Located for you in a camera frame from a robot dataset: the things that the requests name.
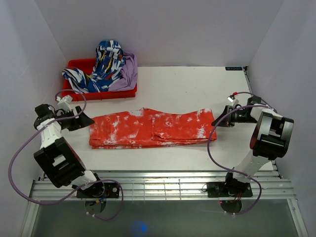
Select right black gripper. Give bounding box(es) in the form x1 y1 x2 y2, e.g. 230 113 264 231
211 105 257 127

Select red plastic bin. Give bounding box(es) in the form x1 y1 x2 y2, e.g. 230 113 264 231
61 58 137 101

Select red white tie-dye trousers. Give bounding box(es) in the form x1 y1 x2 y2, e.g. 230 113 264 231
89 108 217 149

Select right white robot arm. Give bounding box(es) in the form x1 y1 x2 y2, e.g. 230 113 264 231
207 95 294 198

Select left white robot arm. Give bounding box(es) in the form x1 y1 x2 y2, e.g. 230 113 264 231
34 104 105 198

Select blue white patterned trousers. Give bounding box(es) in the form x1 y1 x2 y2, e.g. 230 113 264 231
62 40 126 93

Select purple folded garment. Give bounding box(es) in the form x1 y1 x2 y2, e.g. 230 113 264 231
108 51 138 92

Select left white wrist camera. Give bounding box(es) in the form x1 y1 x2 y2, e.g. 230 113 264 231
56 95 73 112

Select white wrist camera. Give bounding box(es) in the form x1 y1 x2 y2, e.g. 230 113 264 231
56 95 73 112
227 92 239 108

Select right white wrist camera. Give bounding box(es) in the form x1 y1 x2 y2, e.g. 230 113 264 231
227 92 239 108

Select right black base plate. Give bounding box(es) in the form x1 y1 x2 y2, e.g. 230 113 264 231
206 182 253 198

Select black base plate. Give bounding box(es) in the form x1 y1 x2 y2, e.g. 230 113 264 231
76 182 119 199
206 182 253 198

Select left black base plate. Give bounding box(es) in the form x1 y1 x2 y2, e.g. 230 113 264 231
76 182 119 199

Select aluminium rail frame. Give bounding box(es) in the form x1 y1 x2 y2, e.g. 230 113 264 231
20 98 309 237

